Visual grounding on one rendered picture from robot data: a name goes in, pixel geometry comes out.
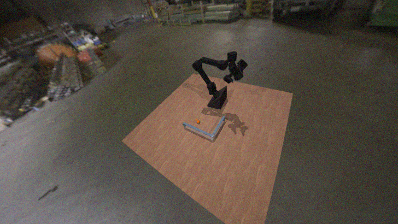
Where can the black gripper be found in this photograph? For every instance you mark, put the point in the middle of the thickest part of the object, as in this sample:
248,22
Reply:
235,69

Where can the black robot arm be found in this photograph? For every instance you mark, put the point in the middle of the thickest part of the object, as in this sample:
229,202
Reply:
222,65

